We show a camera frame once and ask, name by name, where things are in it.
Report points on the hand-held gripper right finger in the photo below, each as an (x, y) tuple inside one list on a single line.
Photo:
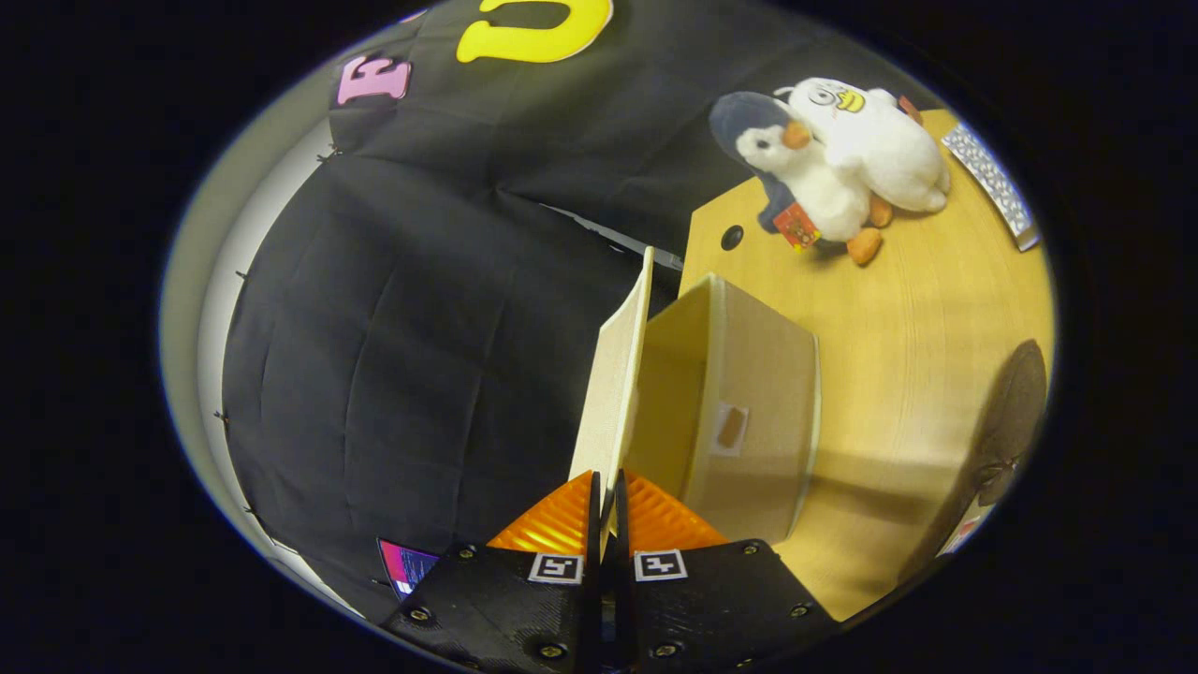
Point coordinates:
[(625, 608)]

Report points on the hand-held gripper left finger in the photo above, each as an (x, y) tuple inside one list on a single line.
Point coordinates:
[(592, 599)]

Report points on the beige fabric storage box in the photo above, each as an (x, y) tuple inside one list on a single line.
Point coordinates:
[(749, 374)]

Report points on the brown fuzzy shoe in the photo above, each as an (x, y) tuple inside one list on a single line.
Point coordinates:
[(997, 440)]

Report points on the pink purple printed panel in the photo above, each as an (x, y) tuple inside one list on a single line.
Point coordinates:
[(404, 566)]

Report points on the grey white penguin plush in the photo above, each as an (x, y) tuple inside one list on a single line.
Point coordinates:
[(814, 183)]

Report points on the white duck plush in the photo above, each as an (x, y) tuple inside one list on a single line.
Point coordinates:
[(880, 150)]

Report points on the grey patterned book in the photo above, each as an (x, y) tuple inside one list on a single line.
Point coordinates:
[(992, 183)]

